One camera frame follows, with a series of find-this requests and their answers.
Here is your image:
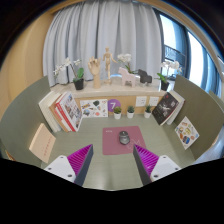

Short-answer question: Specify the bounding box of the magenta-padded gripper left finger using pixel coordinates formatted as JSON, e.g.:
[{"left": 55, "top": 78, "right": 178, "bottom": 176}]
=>
[{"left": 43, "top": 143, "right": 95, "bottom": 187}]

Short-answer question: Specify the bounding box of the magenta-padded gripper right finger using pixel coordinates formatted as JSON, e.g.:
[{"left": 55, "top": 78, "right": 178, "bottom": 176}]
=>
[{"left": 133, "top": 143, "right": 183, "bottom": 186}]

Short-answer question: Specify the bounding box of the dark grey computer mouse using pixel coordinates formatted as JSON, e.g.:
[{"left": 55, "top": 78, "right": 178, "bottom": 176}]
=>
[{"left": 118, "top": 130, "right": 131, "bottom": 146}]

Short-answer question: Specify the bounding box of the pink mouse pad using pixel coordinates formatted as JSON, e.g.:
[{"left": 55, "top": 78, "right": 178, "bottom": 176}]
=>
[{"left": 101, "top": 125, "right": 148, "bottom": 156}]

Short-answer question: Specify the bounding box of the beige card with red print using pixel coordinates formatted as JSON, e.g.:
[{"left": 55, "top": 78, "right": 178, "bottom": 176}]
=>
[{"left": 28, "top": 122, "right": 57, "bottom": 164}]

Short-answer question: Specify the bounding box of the small succulent in white pot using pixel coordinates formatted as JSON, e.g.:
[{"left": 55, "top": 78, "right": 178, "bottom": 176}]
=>
[
  {"left": 126, "top": 105, "right": 136, "bottom": 119},
  {"left": 143, "top": 104, "right": 153, "bottom": 119},
  {"left": 113, "top": 106, "right": 123, "bottom": 120}
]

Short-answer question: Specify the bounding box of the tan book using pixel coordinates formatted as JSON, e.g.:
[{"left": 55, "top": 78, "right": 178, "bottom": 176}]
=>
[{"left": 48, "top": 94, "right": 69, "bottom": 133}]

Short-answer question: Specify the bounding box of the red-edged picture magazine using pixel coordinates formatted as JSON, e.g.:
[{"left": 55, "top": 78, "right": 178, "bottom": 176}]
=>
[{"left": 54, "top": 91, "right": 83, "bottom": 133}]

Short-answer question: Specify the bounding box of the black book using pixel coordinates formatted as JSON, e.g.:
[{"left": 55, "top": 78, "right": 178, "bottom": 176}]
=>
[{"left": 151, "top": 91, "right": 180, "bottom": 126}]

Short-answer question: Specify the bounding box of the white sticker sheet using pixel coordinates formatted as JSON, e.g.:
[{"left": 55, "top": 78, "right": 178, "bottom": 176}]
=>
[{"left": 79, "top": 98, "right": 109, "bottom": 119}]

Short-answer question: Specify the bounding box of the purple round number sign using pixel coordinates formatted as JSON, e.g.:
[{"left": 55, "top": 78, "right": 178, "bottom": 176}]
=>
[{"left": 107, "top": 98, "right": 122, "bottom": 113}]

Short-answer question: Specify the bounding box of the white orchid in black pot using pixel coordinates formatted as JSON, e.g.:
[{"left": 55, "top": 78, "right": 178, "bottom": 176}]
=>
[
  {"left": 53, "top": 57, "right": 85, "bottom": 91},
  {"left": 117, "top": 53, "right": 138, "bottom": 76},
  {"left": 156, "top": 60, "right": 184, "bottom": 92}
]

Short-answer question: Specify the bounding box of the wooden shelf ledge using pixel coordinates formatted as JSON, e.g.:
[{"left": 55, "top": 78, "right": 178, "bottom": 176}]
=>
[{"left": 49, "top": 78, "right": 171, "bottom": 116}]

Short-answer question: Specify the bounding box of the black horse figurine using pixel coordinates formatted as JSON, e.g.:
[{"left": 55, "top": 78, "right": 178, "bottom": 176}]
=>
[{"left": 137, "top": 69, "right": 153, "bottom": 85}]

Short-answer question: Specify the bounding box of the pink horse figurine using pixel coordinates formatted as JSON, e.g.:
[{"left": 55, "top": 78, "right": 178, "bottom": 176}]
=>
[{"left": 118, "top": 67, "right": 137, "bottom": 88}]

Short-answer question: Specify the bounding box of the wooden hand model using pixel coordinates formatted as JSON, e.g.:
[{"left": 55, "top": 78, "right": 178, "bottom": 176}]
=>
[{"left": 87, "top": 56, "right": 102, "bottom": 90}]

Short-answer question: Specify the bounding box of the wooden artist mannequin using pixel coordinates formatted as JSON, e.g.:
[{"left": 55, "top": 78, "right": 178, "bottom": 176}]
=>
[{"left": 101, "top": 46, "right": 118, "bottom": 84}]

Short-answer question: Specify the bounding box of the dark-framed window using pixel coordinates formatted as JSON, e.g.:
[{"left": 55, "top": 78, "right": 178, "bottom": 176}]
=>
[{"left": 159, "top": 13, "right": 224, "bottom": 98}]

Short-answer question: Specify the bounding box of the pale grey curtain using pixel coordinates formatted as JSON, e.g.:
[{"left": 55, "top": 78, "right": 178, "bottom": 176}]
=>
[{"left": 43, "top": 0, "right": 168, "bottom": 88}]

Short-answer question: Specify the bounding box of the white wall socket plate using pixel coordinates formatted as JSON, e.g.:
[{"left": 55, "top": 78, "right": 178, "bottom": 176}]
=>
[
  {"left": 135, "top": 95, "right": 148, "bottom": 108},
  {"left": 148, "top": 96, "right": 160, "bottom": 107}
]

